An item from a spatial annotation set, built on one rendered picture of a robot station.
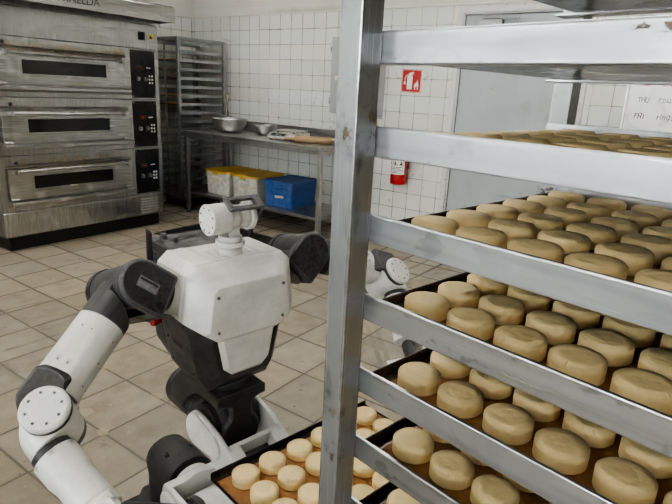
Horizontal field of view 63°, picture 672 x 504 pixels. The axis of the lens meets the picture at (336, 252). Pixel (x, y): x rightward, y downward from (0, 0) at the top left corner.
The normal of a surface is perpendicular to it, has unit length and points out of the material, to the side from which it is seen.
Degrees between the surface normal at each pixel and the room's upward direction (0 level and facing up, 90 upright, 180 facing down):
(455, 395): 0
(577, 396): 90
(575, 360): 0
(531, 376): 90
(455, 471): 0
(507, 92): 90
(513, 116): 90
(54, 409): 39
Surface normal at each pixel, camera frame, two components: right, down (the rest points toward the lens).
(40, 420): 0.15, -0.57
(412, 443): 0.05, -0.96
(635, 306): -0.73, 0.16
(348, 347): 0.68, 0.24
